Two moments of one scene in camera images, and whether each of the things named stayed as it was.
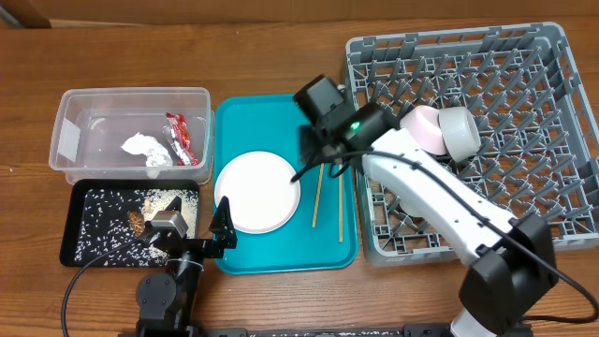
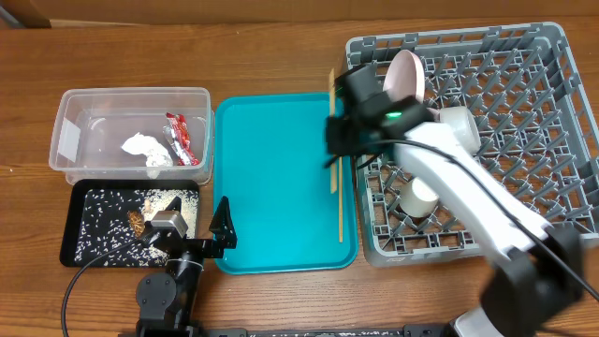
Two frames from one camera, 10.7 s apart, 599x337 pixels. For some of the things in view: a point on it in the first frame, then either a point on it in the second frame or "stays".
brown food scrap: x=137 y=222 stays
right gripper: x=312 y=148 to x=343 y=137
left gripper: x=226 y=237 stays
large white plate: x=262 y=196 to x=404 y=76
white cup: x=414 y=205 stays
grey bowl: x=460 y=133 stays
